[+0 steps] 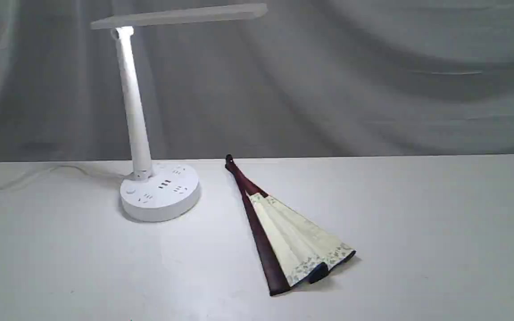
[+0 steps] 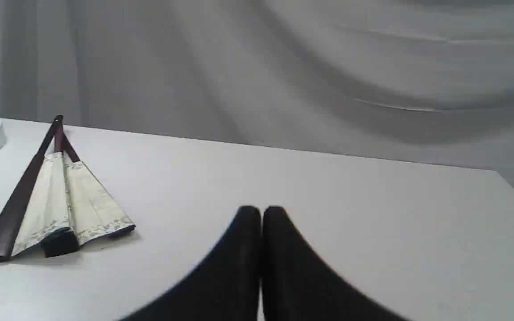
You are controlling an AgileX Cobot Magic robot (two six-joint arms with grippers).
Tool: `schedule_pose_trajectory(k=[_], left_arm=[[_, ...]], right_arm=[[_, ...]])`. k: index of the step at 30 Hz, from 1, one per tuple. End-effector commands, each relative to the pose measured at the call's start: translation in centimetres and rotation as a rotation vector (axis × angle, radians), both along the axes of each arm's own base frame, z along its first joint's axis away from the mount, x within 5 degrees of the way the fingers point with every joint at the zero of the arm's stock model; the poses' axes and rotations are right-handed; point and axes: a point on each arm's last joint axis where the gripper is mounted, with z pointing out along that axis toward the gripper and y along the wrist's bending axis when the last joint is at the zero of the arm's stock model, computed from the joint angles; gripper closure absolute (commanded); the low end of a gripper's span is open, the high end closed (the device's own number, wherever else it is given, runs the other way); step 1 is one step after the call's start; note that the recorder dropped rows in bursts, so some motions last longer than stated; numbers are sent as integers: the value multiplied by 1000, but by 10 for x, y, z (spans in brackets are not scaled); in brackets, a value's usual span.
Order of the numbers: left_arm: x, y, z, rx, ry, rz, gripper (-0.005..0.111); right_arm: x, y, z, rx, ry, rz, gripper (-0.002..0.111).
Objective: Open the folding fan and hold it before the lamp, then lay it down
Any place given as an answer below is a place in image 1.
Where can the grey backdrop curtain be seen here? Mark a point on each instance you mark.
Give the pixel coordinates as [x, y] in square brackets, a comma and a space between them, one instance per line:
[311, 78]

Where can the white desk lamp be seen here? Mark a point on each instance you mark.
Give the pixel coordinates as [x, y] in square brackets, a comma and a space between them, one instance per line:
[158, 193]

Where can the folding paper fan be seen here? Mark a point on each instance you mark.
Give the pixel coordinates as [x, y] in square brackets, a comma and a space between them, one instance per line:
[292, 249]

